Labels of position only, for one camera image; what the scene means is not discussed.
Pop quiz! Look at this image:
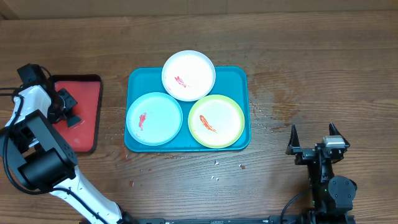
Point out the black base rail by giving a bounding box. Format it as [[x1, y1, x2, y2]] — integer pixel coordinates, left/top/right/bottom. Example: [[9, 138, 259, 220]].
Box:
[[133, 214, 356, 224]]

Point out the dark tray with red liquid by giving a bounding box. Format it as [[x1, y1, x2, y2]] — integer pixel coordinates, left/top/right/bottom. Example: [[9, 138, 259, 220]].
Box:
[[53, 74, 103, 154]]

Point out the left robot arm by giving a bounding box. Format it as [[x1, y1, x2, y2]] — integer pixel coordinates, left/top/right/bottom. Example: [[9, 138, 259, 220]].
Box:
[[1, 63, 137, 223]]

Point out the white plate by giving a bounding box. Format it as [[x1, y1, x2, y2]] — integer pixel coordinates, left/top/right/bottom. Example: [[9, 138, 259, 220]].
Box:
[[162, 50, 216, 101]]

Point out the yellow-green plate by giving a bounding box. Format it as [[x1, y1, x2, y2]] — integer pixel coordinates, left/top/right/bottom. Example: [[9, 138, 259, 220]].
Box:
[[188, 95, 245, 149]]

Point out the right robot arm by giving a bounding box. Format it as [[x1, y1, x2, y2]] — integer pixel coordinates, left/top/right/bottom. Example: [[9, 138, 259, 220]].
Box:
[[280, 123, 358, 223]]

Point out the dark green sponge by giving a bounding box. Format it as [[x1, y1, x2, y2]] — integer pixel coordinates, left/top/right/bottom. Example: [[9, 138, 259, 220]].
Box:
[[66, 115, 81, 128]]

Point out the light blue plate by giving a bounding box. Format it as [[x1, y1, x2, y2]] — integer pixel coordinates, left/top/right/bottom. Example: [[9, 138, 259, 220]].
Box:
[[126, 92, 183, 146]]

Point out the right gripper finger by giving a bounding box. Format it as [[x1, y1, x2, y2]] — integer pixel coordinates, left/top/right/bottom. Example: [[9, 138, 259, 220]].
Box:
[[328, 122, 343, 138], [288, 124, 300, 147]]

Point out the teal plastic serving tray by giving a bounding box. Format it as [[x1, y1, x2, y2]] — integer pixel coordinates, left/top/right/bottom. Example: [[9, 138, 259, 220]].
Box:
[[124, 66, 251, 153]]

